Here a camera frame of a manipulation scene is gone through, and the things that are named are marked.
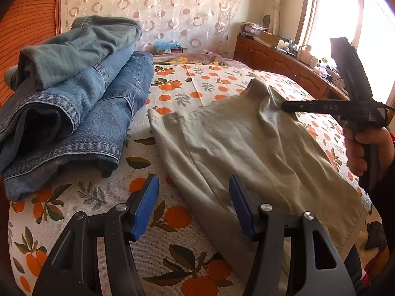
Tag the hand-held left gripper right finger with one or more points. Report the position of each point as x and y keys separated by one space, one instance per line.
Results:
x=242 y=206

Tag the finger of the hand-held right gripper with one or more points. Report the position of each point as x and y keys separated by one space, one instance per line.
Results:
x=308 y=107

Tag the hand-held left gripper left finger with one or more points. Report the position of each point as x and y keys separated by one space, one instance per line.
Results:
x=146 y=206

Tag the khaki pants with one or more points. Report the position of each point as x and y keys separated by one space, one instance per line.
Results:
x=231 y=135

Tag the grey-green denim pants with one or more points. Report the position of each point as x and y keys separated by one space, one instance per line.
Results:
x=77 y=49

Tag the person's right hand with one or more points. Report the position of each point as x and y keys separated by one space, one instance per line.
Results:
x=384 y=148

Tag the orange print bed sheet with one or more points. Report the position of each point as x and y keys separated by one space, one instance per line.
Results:
x=185 y=191

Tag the pink bottle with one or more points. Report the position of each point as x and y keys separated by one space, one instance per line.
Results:
x=305 y=55

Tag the long wooden cabinet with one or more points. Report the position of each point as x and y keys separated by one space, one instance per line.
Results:
x=271 y=63

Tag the window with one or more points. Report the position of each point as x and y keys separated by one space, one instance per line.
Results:
x=339 y=9

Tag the open cardboard box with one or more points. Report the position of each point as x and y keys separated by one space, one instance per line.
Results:
x=273 y=40

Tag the pile of papers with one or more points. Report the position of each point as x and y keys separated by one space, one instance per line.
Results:
x=253 y=28

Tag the beige window curtain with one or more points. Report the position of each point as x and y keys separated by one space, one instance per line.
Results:
x=276 y=3

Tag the blue denim jeans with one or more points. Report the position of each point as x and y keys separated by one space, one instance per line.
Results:
x=101 y=108

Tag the floral blanket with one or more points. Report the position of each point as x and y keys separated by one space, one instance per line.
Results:
x=197 y=59

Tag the dark cloth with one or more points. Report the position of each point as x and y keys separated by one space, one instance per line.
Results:
x=376 y=236

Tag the cardboard box with blue bag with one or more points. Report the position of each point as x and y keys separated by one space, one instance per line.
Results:
x=168 y=47

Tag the sheer circle pattern curtain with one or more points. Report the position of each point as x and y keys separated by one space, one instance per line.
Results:
x=148 y=9

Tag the wooden slatted wardrobe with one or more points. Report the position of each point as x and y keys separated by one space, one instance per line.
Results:
x=27 y=21

